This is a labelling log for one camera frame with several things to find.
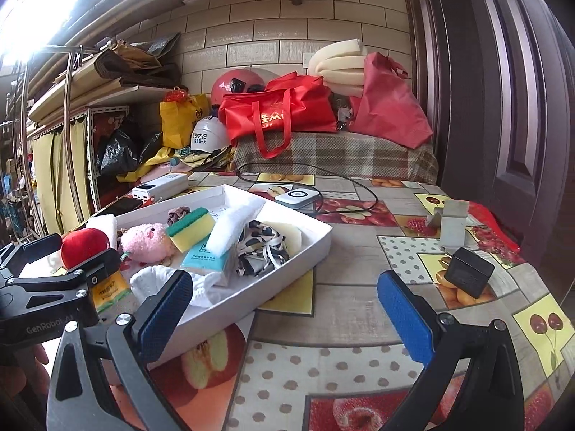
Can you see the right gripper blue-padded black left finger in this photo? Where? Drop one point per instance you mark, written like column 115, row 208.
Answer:
column 80, row 397

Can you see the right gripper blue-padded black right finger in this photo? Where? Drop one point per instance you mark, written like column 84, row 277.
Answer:
column 490, row 396

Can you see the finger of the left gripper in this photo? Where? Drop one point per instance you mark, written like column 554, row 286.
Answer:
column 27, row 253

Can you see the dark knitted scrunchie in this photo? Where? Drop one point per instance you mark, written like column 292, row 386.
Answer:
column 176, row 214

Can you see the white foam block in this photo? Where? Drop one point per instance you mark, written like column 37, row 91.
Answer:
column 229, row 226

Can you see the black white patterned cloth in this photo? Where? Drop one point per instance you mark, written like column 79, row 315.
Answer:
column 260, row 250

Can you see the person's hand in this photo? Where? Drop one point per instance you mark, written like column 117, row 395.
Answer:
column 14, row 378

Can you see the white crumpled cloth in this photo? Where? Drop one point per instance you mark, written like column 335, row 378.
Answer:
column 199, row 290

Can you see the black smartphone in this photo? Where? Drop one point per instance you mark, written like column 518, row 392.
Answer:
column 123, row 205

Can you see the black charger block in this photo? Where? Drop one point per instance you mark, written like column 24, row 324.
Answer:
column 469, row 272

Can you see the pink plush toy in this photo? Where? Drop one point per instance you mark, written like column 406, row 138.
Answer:
column 147, row 243

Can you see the black plastic bag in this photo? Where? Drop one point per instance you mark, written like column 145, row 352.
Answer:
column 118, row 155

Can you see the metal shelf rack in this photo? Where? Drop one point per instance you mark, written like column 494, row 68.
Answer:
column 95, row 81

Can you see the green yellow sponge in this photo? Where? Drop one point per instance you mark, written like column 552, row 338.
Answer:
column 191, row 229

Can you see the grey cardboard stand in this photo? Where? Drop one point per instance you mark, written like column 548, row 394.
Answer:
column 451, row 219

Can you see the red bag beside table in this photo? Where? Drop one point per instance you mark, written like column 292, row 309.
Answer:
column 486, row 219

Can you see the white cardboard tray box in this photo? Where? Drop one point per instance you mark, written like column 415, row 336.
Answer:
column 243, row 294

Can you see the yellow shopping bag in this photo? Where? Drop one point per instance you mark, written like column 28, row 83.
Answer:
column 180, row 112

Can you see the white helmet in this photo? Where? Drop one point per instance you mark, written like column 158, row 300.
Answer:
column 209, row 135

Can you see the pale yellow foam piece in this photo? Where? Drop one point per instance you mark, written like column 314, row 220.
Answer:
column 292, row 235

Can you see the small white round-button device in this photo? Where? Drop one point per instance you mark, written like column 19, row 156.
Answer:
column 298, row 198

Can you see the red helmet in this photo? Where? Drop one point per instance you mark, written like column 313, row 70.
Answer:
column 235, row 81

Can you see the plaid blanket cushion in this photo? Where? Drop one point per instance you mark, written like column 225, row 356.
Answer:
column 348, row 154

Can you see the dark red fabric bag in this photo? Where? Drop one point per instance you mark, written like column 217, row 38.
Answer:
column 388, row 108

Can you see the red tote bag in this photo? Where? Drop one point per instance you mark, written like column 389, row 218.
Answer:
column 289, row 103

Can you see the brown wooden door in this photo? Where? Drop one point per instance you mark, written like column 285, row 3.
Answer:
column 497, row 80

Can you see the cream foam roll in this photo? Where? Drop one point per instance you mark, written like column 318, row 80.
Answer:
column 341, row 65

